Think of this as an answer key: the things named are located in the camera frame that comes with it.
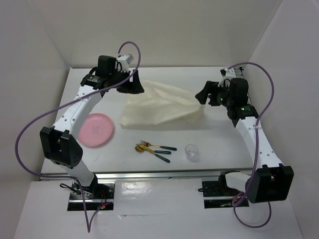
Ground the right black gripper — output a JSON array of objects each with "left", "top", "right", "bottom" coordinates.
[{"left": 195, "top": 81, "right": 234, "bottom": 108}]

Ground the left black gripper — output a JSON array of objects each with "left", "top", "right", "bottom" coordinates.
[{"left": 108, "top": 68, "right": 144, "bottom": 94}]

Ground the cream cloth placemat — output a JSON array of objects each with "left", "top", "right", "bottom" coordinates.
[{"left": 120, "top": 80, "right": 205, "bottom": 129}]

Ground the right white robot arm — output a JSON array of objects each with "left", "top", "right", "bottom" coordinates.
[{"left": 195, "top": 78, "right": 294, "bottom": 203}]

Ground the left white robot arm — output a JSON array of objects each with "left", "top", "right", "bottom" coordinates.
[{"left": 40, "top": 54, "right": 144, "bottom": 199}]

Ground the clear drinking glass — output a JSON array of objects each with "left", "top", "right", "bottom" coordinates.
[{"left": 184, "top": 144, "right": 199, "bottom": 162}]

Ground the pink plate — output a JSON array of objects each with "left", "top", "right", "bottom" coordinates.
[{"left": 78, "top": 113, "right": 114, "bottom": 147}]

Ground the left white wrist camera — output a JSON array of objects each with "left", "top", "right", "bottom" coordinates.
[{"left": 117, "top": 54, "right": 134, "bottom": 73}]

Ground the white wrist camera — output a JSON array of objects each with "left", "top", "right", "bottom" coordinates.
[
  {"left": 218, "top": 67, "right": 244, "bottom": 87},
  {"left": 117, "top": 54, "right": 134, "bottom": 73}
]

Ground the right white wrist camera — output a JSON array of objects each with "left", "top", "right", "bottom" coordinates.
[{"left": 218, "top": 67, "right": 244, "bottom": 87}]

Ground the gold fork green handle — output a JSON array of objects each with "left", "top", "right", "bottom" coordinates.
[{"left": 140, "top": 140, "right": 177, "bottom": 151}]

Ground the gold knife green handle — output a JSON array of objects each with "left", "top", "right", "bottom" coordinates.
[{"left": 136, "top": 144, "right": 170, "bottom": 163}]

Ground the gold spoon green handle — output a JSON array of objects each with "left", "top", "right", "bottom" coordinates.
[{"left": 135, "top": 146, "right": 171, "bottom": 154}]

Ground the front aluminium rail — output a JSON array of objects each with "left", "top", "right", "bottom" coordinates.
[{"left": 39, "top": 169, "right": 275, "bottom": 181}]

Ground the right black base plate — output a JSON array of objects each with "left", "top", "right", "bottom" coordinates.
[{"left": 198, "top": 178, "right": 239, "bottom": 209}]

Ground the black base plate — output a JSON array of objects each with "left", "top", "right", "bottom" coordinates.
[
  {"left": 198, "top": 178, "right": 239, "bottom": 209},
  {"left": 60, "top": 183, "right": 115, "bottom": 212}
]

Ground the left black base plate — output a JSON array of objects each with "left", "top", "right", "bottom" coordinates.
[{"left": 60, "top": 183, "right": 115, "bottom": 212}]

